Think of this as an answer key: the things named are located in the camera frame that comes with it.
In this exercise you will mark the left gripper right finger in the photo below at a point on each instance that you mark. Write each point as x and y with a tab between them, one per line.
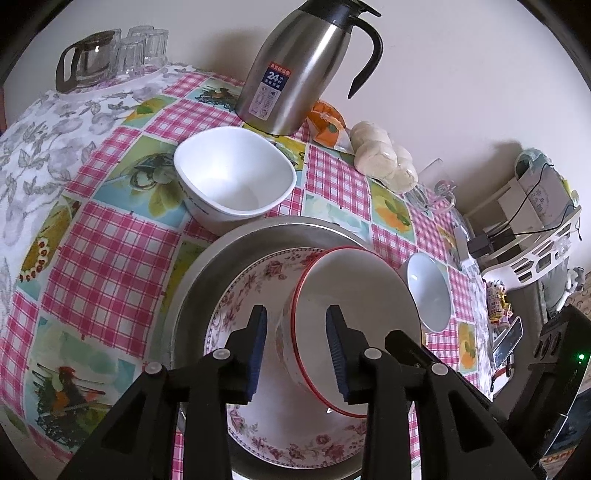
460	436

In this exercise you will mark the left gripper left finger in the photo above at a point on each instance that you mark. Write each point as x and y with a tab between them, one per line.
136	438

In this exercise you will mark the stainless steel round plate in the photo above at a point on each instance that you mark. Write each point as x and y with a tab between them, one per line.
231	258

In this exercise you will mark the floral rimmed round plate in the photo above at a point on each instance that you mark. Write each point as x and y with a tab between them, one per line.
297	417

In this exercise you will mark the light blue bowl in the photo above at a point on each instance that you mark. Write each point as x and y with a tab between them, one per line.
430	291

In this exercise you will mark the strawberry pattern bowl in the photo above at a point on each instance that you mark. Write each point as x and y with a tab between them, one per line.
373	298

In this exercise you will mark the white square bowl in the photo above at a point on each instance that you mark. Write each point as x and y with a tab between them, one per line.
230	176

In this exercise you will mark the smartphone on stand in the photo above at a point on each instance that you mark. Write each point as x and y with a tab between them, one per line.
506	343

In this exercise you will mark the colourful candy packet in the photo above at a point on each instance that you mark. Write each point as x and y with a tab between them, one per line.
499	309

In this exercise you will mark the black power adapter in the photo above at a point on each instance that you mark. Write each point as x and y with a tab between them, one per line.
480	246

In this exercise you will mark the white power strip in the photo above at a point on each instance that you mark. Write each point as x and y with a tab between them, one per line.
464	257

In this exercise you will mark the glass mug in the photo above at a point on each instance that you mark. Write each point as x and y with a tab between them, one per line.
435	191

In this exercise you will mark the checkered floral tablecloth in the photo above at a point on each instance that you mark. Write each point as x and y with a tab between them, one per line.
95	239

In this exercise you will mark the bag of white buns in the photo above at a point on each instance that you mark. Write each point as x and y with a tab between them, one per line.
379	158

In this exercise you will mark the orange snack packet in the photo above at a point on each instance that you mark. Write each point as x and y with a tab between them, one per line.
328	127

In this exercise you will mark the glass coffee pot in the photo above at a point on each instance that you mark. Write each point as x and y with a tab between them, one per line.
87	62

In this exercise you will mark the stainless steel thermos jug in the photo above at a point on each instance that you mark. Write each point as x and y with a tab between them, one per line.
298	61

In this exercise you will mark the clear drinking glass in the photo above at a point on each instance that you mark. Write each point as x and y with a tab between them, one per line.
142	51

